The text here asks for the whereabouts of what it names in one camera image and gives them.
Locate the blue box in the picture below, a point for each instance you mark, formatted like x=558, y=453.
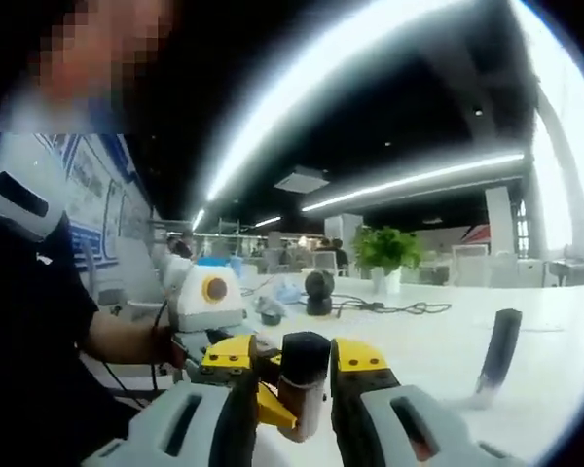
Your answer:
x=214, y=262

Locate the blue plastic bag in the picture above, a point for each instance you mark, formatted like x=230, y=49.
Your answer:
x=287, y=292

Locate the dark wrist band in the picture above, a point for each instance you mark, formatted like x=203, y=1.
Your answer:
x=163, y=345

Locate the ceiling strip light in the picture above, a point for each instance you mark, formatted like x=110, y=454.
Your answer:
x=267, y=222
x=198, y=219
x=297, y=82
x=409, y=182

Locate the white table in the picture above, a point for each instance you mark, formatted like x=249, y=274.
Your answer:
x=418, y=370

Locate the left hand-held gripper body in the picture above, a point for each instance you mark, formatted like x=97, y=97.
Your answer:
x=194, y=311

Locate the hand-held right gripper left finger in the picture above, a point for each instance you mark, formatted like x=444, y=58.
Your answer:
x=175, y=428

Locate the tall dark cosmetic bottle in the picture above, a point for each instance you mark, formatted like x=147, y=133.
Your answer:
x=501, y=345

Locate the dark side counter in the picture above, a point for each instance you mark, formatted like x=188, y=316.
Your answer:
x=574, y=272

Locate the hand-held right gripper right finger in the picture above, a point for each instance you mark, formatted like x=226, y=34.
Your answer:
x=394, y=423

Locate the ceiling air conditioner vent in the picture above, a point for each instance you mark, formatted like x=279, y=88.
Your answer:
x=302, y=179

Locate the small black round object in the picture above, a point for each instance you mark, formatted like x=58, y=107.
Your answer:
x=272, y=319

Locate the black desk fan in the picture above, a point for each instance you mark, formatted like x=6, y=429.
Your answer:
x=318, y=292

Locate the white worn device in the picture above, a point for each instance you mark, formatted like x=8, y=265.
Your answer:
x=24, y=194

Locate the thin clear strip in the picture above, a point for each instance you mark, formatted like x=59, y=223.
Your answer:
x=516, y=328

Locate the blue white wall poster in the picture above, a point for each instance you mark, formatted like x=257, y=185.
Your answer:
x=107, y=204

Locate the short dark cosmetic bottle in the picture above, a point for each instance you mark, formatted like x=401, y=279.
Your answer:
x=304, y=413

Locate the potted green plant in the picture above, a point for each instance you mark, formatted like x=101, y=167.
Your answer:
x=387, y=253

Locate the person's left hand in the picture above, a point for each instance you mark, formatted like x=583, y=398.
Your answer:
x=185, y=355

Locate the grey wrapped object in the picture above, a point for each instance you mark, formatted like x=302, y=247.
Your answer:
x=267, y=306

